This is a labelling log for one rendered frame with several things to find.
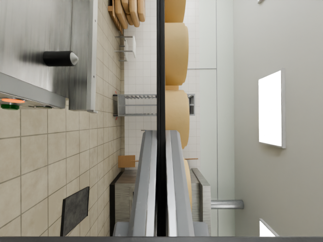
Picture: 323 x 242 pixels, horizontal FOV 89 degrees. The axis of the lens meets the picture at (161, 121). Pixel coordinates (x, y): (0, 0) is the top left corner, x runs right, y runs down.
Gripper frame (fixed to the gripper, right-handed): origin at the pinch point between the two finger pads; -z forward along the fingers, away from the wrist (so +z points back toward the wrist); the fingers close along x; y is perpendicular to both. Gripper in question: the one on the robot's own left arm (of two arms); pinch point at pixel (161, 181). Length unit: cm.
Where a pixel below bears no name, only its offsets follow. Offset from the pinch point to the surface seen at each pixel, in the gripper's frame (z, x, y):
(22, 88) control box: -21.8, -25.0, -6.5
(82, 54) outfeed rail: -41.6, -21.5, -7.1
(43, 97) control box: -25.2, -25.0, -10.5
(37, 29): -32.8, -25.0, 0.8
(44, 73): -28.8, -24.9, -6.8
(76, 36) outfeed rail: -45, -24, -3
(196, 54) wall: -444, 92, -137
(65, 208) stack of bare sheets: -72, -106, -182
